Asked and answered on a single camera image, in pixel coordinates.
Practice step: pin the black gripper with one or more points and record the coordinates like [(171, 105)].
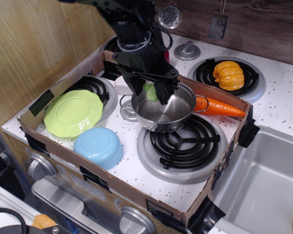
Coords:
[(148, 63)]

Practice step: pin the green toy broccoli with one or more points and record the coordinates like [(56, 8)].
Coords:
[(149, 88)]

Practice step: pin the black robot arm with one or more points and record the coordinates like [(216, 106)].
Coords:
[(132, 21)]

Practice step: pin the stainless steel pot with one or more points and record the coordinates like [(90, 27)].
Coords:
[(165, 118)]

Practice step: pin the white toy food piece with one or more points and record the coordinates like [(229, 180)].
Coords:
[(121, 86)]

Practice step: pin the silver knob inside fence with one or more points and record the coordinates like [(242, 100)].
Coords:
[(127, 112)]

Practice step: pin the red toy pepper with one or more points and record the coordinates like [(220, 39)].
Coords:
[(166, 56)]

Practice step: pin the silver stove top knob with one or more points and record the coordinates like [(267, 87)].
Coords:
[(187, 51)]

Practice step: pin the orange toy carrot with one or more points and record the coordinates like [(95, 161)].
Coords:
[(209, 106)]

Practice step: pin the back right stove burner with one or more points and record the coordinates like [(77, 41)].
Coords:
[(254, 81)]

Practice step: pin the back left stove burner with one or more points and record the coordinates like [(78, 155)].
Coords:
[(112, 45)]

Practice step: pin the hanging metal strainer ladle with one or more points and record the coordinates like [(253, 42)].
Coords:
[(170, 15)]

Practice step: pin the blue plastic bowl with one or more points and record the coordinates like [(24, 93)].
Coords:
[(99, 145)]

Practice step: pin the front right stove burner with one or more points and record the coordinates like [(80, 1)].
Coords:
[(186, 156)]

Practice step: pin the yellow toy pumpkin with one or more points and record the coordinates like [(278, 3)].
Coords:
[(229, 75)]

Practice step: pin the green plastic plate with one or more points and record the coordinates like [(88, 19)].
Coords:
[(73, 113)]

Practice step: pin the hanging metal grater spatula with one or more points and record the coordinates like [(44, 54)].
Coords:
[(219, 23)]

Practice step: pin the cardboard fence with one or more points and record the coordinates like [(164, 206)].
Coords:
[(169, 205)]

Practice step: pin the right silver oven knob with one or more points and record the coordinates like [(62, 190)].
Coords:
[(135, 222)]

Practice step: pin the silver oven knob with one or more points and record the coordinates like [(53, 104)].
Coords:
[(135, 222), (40, 167)]

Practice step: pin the left silver oven knob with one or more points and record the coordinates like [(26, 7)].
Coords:
[(40, 167)]

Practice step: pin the grey toy sink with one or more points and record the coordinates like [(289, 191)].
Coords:
[(256, 191)]

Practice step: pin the orange toy at bottom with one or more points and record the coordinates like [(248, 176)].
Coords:
[(42, 221)]

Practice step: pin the silver oven door handle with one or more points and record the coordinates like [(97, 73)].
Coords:
[(87, 215)]

